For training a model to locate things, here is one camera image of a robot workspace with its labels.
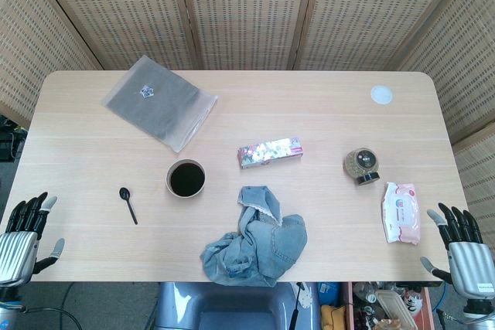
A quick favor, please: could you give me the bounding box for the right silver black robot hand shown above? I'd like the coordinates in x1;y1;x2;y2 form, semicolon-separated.
420;202;495;300

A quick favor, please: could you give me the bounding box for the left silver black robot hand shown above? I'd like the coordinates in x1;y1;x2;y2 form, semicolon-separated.
0;191;66;287

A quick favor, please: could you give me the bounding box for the blue package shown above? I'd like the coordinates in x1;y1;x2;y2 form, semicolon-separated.
317;281;342;308

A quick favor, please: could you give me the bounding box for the white round table cap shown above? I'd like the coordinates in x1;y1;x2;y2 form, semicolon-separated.
370;85;394;106

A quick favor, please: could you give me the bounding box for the floral print cardboard box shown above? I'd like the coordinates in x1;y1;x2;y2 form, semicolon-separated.
237;137;305;170

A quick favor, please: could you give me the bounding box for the black equipment with cables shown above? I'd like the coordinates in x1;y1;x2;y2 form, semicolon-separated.
0;115;26;163

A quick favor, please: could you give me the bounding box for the crumpled blue denim garment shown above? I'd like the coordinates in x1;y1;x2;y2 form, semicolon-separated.
200;185;309;287

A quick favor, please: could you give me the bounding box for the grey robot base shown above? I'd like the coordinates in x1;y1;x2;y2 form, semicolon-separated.
154;281;322;330

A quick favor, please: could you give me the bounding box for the round glass jar black lid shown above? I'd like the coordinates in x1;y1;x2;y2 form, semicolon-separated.
342;147;381;185

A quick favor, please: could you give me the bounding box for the pink wet wipes pack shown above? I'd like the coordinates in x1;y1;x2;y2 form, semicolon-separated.
382;182;422;246

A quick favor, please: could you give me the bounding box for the yellow bag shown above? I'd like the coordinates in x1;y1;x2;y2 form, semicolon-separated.
320;304;347;330

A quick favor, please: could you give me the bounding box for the woven bamboo folding screen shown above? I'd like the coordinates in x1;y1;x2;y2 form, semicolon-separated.
0;0;495;226

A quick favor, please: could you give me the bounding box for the white perforated bracket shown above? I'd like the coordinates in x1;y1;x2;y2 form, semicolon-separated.
296;282;314;310

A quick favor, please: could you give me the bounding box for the white cup of black coffee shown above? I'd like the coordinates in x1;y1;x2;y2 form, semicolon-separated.
166;158;207;199

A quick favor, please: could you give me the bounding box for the black plastic spoon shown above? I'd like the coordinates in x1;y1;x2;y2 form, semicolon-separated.
118;187;138;226

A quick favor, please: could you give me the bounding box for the clear plastic food container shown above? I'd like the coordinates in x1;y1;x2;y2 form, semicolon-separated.
374;289;418;330

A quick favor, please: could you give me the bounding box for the clear bag with grey cloth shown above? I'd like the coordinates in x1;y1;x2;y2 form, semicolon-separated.
101;54;219;154

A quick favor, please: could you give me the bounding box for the red storage crate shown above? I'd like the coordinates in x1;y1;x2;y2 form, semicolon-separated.
342;281;433;330

